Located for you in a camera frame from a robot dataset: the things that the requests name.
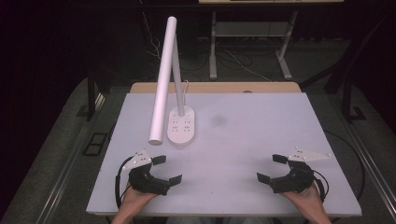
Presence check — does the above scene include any metal floor rail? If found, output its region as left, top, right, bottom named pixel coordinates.
left=35, top=122, right=94, bottom=224
left=341, top=116, right=396, bottom=220

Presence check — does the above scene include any white floor cable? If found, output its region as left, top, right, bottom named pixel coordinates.
left=222, top=49, right=274, bottom=83

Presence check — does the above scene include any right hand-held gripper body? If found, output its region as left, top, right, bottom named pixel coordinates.
left=270, top=147, right=332, bottom=195

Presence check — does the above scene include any black rectangular floor frame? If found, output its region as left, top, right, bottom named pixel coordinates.
left=81, top=132, right=109, bottom=157

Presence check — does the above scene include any person's right hand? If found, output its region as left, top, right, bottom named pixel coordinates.
left=279, top=183, right=325, bottom=217

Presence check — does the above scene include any person's left hand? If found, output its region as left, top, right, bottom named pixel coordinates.
left=119, top=186, right=159, bottom=217

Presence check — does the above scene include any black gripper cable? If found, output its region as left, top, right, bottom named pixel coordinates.
left=312, top=169, right=330, bottom=203
left=114, top=156, right=134, bottom=210

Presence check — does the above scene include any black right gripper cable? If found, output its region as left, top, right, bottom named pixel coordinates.
left=312, top=169, right=330, bottom=203

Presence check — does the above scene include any white desk lamp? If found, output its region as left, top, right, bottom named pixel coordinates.
left=148, top=16, right=196, bottom=147

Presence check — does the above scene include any black stand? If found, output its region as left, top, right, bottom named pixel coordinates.
left=75, top=59, right=106, bottom=122
left=299, top=12, right=396, bottom=123

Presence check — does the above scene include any black floor cable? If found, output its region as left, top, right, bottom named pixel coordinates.
left=322, top=128, right=366, bottom=202

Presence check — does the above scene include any white metal frame desk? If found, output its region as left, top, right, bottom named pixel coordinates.
left=197, top=0, right=346, bottom=81

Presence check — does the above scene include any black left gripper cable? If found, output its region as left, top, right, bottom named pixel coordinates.
left=114, top=156, right=134, bottom=210

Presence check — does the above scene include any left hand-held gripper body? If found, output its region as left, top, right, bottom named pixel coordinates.
left=121, top=149, right=172, bottom=197

